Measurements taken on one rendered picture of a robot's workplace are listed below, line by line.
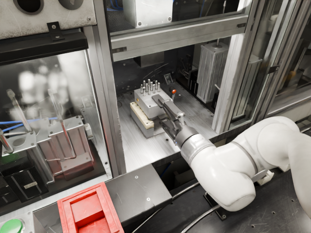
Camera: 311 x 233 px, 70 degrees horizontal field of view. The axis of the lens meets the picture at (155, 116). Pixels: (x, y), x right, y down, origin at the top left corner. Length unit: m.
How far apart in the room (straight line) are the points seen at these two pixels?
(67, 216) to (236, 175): 0.42
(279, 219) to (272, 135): 0.50
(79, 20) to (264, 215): 0.88
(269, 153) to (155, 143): 0.39
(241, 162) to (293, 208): 0.52
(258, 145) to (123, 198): 0.39
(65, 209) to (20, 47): 0.40
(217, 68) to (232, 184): 0.51
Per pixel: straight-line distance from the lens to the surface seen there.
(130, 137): 0.83
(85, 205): 0.64
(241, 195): 0.55
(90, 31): 0.45
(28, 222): 0.58
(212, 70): 0.90
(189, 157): 0.61
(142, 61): 0.72
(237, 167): 0.57
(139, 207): 0.66
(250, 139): 0.59
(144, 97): 0.79
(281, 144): 0.54
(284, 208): 1.05
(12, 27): 0.42
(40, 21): 0.42
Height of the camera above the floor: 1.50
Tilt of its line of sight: 40 degrees down
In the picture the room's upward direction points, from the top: straight up
